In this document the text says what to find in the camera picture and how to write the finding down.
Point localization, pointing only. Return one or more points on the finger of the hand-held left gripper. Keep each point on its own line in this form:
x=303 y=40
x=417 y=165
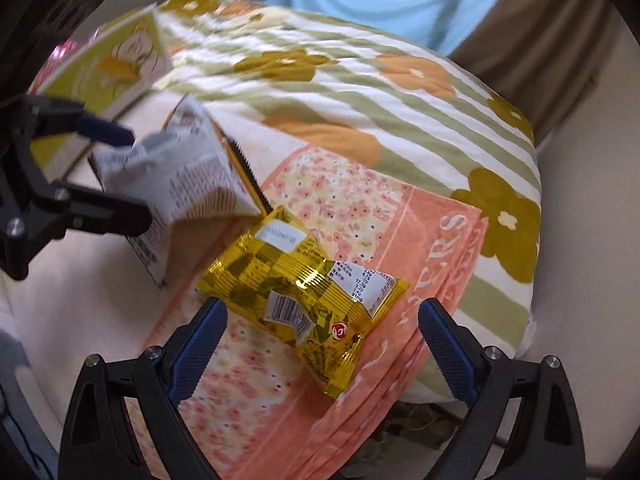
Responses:
x=107 y=132
x=100 y=212

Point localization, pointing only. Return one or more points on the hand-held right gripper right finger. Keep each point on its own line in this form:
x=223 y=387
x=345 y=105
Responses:
x=450 y=355

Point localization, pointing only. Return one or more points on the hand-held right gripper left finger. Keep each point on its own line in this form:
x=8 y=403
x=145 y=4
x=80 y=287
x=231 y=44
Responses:
x=200 y=340

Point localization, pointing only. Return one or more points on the pink white snack bag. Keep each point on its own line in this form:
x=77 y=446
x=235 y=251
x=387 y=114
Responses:
x=65 y=55

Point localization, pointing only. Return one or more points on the yellow-green cardboard box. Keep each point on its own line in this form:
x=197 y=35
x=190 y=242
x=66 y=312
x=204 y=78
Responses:
x=90 y=75

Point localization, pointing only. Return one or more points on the grey white snack bag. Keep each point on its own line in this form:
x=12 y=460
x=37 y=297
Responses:
x=195 y=160

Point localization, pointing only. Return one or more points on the yellow snack bag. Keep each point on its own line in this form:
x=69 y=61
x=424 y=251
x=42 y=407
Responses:
x=300 y=280

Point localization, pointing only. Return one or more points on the peach floral cloth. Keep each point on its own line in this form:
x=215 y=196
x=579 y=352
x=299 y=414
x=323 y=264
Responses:
x=350 y=200

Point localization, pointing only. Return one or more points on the floral striped blanket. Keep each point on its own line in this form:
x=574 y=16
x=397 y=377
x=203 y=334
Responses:
x=380 y=125

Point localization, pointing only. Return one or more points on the beige curtain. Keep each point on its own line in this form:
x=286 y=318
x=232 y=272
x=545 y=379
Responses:
x=540 y=35

